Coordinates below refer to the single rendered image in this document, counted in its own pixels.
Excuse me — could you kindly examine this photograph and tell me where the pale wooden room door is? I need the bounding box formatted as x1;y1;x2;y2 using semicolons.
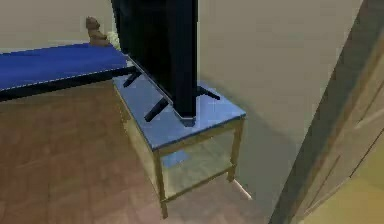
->
268;0;384;224

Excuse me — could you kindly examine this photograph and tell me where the brown teddy bear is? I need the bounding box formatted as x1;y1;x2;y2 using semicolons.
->
85;16;111;47

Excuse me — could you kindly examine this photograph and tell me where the blue-topped glass table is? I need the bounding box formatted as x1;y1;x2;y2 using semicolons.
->
112;73;248;220

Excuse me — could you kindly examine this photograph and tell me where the black television set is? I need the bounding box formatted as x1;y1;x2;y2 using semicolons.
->
110;0;222;128

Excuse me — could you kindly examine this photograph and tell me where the blue bed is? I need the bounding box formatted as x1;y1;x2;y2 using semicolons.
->
0;42;138;103

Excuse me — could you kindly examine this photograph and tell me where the white pillow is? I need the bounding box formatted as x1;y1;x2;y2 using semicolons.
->
107;31;122;51

